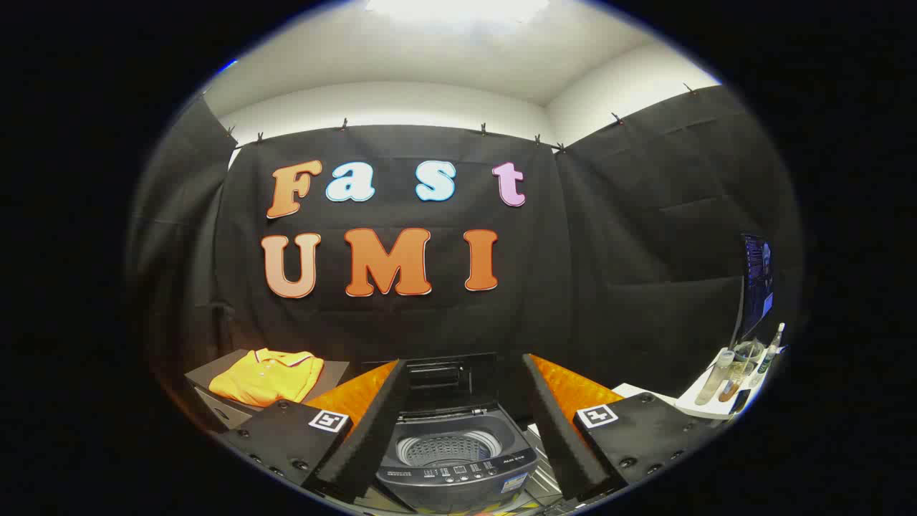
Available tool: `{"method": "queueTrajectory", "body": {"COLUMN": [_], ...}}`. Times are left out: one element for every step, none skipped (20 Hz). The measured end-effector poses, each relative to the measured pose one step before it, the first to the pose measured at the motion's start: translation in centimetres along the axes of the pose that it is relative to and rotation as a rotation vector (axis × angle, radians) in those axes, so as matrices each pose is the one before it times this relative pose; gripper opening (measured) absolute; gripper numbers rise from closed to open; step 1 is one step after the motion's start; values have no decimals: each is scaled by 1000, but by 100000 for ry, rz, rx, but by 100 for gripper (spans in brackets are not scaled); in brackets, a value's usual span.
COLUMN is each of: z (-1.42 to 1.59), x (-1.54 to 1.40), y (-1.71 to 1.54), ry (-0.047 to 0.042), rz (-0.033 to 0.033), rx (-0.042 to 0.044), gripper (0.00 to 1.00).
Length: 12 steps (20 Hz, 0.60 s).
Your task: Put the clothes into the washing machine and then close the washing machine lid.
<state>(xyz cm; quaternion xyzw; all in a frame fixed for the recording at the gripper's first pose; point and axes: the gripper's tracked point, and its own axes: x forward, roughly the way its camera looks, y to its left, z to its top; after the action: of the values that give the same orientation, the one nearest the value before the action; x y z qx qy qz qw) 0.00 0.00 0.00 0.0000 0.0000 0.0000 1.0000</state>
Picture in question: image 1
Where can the clear tube bottle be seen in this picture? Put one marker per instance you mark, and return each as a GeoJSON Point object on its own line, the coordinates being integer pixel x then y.
{"type": "Point", "coordinates": [714, 378]}

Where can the yellow polo shirt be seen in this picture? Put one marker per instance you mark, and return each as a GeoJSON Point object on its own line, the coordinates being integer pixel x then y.
{"type": "Point", "coordinates": [265, 380]}

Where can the slim spray bottle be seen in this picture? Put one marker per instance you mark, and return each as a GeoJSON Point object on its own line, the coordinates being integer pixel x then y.
{"type": "Point", "coordinates": [772, 347]}

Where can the clear glass beaker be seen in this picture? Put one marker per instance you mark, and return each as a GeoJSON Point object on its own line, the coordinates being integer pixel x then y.
{"type": "Point", "coordinates": [746, 357]}

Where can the row of black cloth clips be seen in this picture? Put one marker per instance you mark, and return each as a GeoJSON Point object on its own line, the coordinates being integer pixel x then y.
{"type": "Point", "coordinates": [483, 130]}

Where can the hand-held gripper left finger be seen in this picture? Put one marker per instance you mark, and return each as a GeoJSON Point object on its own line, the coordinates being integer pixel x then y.
{"type": "Point", "coordinates": [372, 423]}

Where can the black backdrop cloth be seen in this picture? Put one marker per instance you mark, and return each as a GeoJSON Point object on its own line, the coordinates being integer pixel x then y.
{"type": "Point", "coordinates": [430, 322]}

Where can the grey washing machine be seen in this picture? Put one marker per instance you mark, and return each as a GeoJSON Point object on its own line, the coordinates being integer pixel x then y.
{"type": "Point", "coordinates": [458, 480]}

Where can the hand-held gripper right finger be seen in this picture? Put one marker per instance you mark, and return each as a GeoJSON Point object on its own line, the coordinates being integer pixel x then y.
{"type": "Point", "coordinates": [555, 423]}

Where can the grey stand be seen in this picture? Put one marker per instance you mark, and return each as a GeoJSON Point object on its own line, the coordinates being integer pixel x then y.
{"type": "Point", "coordinates": [334, 369]}

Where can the black computer monitor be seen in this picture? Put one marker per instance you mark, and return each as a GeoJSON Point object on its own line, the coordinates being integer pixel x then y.
{"type": "Point", "coordinates": [756, 287]}

